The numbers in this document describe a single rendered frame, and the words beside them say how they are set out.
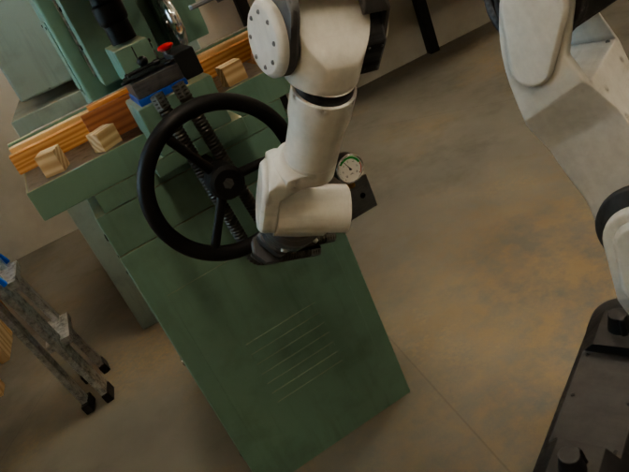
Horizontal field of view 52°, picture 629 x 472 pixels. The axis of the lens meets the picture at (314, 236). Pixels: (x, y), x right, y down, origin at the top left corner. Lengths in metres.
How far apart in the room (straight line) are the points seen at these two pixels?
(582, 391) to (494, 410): 0.32
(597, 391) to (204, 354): 0.78
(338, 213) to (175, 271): 0.57
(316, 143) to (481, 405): 1.05
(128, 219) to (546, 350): 1.06
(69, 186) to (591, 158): 0.86
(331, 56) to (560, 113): 0.36
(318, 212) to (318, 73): 0.23
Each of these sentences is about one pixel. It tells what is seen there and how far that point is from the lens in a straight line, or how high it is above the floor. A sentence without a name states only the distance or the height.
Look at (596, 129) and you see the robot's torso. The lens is 0.93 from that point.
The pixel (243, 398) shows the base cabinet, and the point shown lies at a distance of 1.51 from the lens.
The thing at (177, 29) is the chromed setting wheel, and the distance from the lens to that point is 1.48.
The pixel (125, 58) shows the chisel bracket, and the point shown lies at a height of 1.02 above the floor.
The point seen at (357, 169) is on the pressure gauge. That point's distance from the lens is 1.34.
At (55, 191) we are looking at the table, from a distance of 1.25.
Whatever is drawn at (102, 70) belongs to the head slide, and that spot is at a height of 1.00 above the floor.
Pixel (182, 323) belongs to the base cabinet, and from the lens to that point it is 1.38.
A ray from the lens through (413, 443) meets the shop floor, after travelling 1.62.
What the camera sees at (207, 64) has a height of 0.93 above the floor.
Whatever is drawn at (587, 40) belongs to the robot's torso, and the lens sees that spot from 1.02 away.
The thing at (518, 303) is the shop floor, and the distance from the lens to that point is 1.90.
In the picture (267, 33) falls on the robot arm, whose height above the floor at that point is 1.07.
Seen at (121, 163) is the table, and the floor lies 0.87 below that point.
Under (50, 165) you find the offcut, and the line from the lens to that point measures 1.26.
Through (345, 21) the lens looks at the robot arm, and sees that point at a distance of 0.68.
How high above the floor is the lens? 1.18
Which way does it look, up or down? 27 degrees down
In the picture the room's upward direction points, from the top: 24 degrees counter-clockwise
